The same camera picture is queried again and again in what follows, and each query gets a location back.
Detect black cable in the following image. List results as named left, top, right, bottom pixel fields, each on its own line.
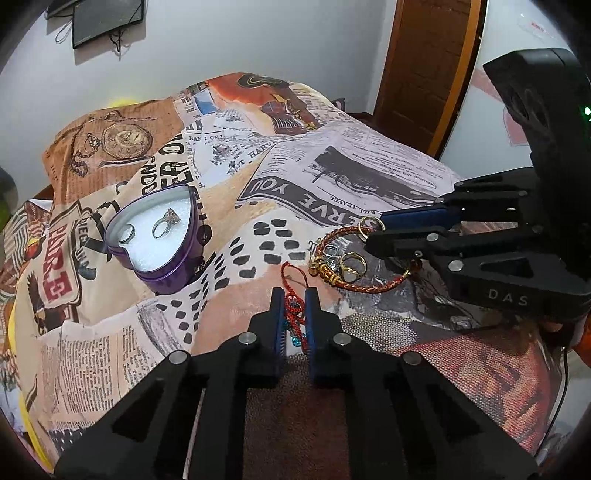
left=544, top=344, right=572, bottom=437

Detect black wall-mounted screen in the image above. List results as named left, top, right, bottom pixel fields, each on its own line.
left=45, top=0, right=145, bottom=49

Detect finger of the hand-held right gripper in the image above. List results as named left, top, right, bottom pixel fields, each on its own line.
left=380, top=167, right=540, bottom=230
left=364, top=225, right=589, bottom=321

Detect red string bracelet blue beads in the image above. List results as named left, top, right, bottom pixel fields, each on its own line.
left=281, top=261, right=311, bottom=350

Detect red and gold braided bracelet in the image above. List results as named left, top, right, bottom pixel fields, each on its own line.
left=308, top=226, right=423, bottom=293

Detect yellow sheet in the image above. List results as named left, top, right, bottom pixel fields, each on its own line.
left=6, top=295, right=55, bottom=472

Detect newspaper printed blanket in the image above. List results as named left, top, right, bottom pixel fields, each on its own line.
left=0, top=71, right=570, bottom=476

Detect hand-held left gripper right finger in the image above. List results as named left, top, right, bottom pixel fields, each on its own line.
left=304, top=287, right=539, bottom=480

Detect silver ring with stone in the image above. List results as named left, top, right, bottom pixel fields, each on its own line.
left=152, top=208, right=181, bottom=239

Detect purple heart-shaped jewelry box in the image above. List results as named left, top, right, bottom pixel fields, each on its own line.
left=103, top=185, right=204, bottom=296

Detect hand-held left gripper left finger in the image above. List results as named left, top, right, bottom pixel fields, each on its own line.
left=54, top=287, right=296, bottom=480

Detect person's right hand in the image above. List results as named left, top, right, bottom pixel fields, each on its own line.
left=539, top=318, right=585, bottom=356

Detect thin gold ring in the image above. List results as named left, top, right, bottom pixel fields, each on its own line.
left=358, top=215, right=386, bottom=240

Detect wide gold ring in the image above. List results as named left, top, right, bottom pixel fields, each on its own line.
left=341, top=252, right=368, bottom=274

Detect brown wooden door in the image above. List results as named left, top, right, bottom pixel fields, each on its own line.
left=372, top=0, right=486, bottom=158

